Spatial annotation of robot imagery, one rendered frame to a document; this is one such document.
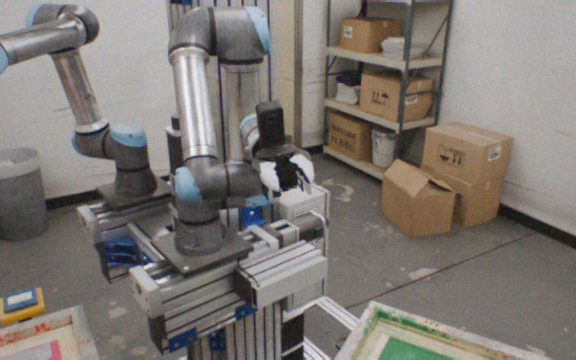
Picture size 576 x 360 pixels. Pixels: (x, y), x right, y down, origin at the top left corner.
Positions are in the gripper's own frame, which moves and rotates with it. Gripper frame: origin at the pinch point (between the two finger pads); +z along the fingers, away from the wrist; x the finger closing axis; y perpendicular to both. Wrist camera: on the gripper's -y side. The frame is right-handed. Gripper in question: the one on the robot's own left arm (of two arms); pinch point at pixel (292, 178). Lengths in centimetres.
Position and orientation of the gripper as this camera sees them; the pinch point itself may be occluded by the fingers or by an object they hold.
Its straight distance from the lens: 75.2
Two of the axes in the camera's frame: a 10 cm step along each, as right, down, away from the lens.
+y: 1.3, 9.0, 4.2
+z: 2.4, 3.8, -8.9
